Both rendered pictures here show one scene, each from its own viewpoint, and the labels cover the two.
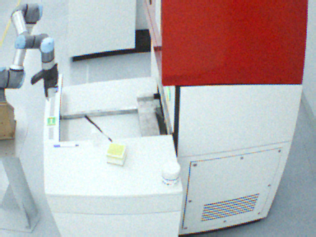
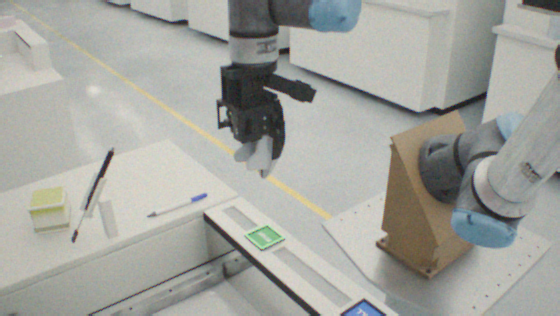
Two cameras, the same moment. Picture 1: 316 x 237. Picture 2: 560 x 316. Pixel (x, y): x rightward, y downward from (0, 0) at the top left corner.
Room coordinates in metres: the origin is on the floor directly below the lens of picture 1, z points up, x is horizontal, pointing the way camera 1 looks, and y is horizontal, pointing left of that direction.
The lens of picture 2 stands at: (2.42, 0.19, 1.52)
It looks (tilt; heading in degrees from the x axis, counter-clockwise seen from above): 29 degrees down; 149
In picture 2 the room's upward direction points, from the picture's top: straight up
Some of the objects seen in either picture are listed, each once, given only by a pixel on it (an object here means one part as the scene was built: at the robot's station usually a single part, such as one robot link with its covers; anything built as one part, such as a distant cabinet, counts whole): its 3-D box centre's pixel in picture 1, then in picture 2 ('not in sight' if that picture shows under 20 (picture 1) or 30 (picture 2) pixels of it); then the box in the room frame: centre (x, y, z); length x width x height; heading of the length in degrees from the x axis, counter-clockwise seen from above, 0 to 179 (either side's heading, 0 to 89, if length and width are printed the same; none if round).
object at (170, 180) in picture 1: (170, 174); not in sight; (1.43, -0.05, 1.01); 0.07 x 0.07 x 0.10
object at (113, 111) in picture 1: (106, 112); not in sight; (2.02, 0.25, 0.84); 0.50 x 0.02 x 0.03; 97
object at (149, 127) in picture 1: (148, 123); not in sight; (1.90, 0.04, 0.87); 0.36 x 0.08 x 0.03; 7
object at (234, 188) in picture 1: (218, 151); not in sight; (2.17, -0.36, 0.41); 0.82 x 0.71 x 0.82; 7
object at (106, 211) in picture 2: (97, 133); (97, 208); (1.65, 0.26, 1.03); 0.06 x 0.04 x 0.13; 97
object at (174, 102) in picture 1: (162, 69); not in sight; (2.12, -0.02, 1.02); 0.82 x 0.03 x 0.40; 7
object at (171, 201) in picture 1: (105, 178); (84, 232); (1.51, 0.23, 0.89); 0.62 x 0.35 x 0.14; 97
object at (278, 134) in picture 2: not in sight; (272, 133); (1.82, 0.54, 1.19); 0.05 x 0.02 x 0.09; 7
